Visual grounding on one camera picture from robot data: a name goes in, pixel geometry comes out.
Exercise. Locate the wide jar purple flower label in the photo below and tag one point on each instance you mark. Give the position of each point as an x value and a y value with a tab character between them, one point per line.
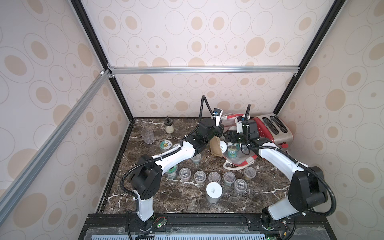
172	172

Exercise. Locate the seed jar sunflower label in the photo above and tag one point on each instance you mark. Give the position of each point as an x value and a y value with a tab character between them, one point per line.
165	145

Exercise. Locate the horizontal aluminium rail back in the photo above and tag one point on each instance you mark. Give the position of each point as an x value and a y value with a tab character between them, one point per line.
204	70

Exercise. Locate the seed jar yellow label back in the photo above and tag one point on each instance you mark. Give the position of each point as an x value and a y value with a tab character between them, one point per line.
249	173

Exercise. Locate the aluminium rail left wall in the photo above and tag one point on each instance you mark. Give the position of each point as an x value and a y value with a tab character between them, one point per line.
20	185

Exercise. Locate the wide jar dark lid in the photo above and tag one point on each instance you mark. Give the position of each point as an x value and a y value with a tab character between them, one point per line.
214	192

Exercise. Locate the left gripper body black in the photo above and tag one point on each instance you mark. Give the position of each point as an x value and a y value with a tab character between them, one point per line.
215	130

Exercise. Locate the red silver toaster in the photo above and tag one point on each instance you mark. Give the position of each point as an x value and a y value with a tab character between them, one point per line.
273	128

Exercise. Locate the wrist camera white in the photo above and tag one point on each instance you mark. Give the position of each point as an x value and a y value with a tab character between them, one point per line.
239	127
217	115

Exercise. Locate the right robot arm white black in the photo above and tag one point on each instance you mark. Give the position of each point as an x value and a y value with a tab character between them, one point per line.
308	191

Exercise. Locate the red burlap canvas bag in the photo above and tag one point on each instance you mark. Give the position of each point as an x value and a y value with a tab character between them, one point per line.
244	159

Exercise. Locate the clear plastic cup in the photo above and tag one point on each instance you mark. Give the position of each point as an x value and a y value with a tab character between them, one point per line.
148	136

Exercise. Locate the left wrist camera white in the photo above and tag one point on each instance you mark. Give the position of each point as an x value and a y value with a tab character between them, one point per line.
217	115

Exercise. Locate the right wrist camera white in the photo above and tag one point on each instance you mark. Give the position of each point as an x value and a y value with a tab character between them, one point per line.
239	127

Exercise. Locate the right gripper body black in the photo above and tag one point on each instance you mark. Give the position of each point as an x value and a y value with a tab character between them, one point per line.
237	138

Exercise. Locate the seed jar green label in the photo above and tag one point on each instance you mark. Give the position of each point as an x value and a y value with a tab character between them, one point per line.
196	159

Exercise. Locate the small jar red label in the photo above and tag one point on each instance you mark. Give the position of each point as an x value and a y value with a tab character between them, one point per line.
185	174

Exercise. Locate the seed jar red label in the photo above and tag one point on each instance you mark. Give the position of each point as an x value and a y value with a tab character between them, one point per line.
229	178

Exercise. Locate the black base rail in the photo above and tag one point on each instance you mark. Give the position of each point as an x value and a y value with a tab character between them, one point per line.
205	227

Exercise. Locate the glass sugar jar black lid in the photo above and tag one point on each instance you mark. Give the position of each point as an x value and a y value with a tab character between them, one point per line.
169	125

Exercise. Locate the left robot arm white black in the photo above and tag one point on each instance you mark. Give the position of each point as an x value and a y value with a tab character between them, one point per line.
144	179

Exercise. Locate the seed jar orange label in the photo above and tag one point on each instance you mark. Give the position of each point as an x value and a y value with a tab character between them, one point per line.
200	177

